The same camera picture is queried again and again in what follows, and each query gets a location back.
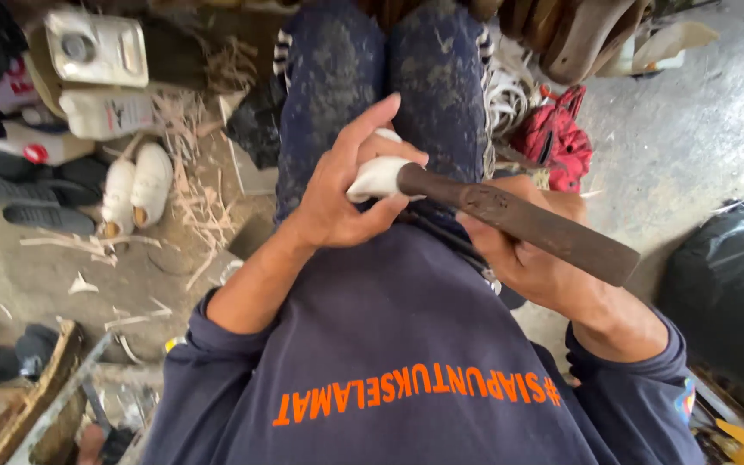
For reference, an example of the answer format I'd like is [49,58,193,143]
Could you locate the person's right hand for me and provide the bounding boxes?
[456,174,612,317]

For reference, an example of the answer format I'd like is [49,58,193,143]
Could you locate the person's left hand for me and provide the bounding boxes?
[279,92,430,251]

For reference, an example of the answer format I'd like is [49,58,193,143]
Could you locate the carving tool with brown handle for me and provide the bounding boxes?
[397,163,642,288]

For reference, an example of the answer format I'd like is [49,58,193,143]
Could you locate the white carved wooden piece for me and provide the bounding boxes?
[346,128,426,205]

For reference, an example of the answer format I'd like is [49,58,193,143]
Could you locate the red cloth bag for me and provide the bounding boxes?
[509,84,594,194]

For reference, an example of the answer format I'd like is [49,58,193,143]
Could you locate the bundle of white strips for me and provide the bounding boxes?
[484,37,542,138]

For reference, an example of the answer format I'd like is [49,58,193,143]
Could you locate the heap of brown wooden blocks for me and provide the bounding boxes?
[496,0,656,86]

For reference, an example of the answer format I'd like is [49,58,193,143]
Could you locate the white plastic sheet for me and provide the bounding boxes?
[597,19,721,79]

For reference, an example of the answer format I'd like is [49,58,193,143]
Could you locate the navy sweater with orange print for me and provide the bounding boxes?
[143,220,707,465]

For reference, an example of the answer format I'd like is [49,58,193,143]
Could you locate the large black plastic bag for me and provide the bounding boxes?
[655,203,744,441]

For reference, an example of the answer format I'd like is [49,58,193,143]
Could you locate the dusty navy trousers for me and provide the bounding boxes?
[273,0,496,228]

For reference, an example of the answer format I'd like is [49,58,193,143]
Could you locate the small black plastic bag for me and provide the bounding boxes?
[225,76,287,171]

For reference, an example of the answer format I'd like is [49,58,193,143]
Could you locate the heap of wood shavings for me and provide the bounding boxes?
[20,37,258,291]

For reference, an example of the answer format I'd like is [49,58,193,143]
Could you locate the white shoe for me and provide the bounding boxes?
[100,158,138,238]
[130,142,174,229]

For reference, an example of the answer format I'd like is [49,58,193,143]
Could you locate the white labelled jerrycan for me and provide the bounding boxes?
[59,87,157,142]

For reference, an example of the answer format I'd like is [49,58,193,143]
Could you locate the white plastic jerrycan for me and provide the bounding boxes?
[44,9,149,89]

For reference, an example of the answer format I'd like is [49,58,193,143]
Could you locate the black sandal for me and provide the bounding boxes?
[0,169,64,208]
[3,203,97,237]

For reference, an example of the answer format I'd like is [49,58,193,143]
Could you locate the white carton with red mark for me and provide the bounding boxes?
[0,119,96,167]

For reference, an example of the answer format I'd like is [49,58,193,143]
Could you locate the grey metal bar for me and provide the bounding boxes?
[7,332,116,465]

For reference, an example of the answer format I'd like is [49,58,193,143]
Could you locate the wooden crate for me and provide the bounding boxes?
[0,319,89,465]

